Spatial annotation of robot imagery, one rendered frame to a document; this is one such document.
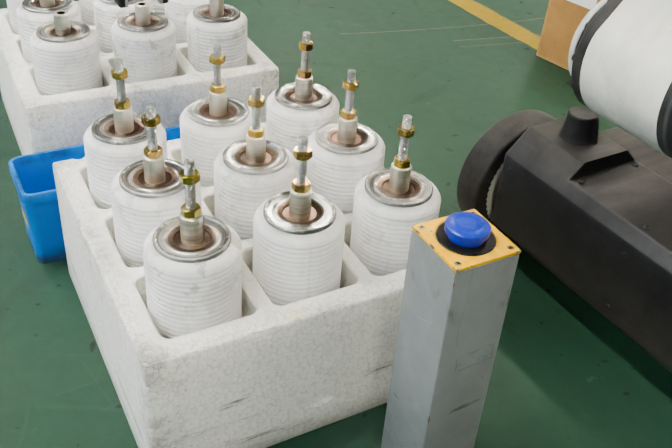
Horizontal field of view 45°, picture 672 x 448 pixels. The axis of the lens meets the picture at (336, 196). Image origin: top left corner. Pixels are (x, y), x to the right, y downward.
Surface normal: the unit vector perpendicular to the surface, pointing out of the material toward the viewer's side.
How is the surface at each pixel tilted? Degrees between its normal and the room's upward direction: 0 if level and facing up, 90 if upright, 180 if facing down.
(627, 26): 49
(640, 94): 92
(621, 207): 0
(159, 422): 90
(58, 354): 0
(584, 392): 0
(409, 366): 90
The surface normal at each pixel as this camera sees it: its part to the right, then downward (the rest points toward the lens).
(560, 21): -0.79, 0.28
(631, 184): 0.06, -0.83
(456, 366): 0.47, 0.51
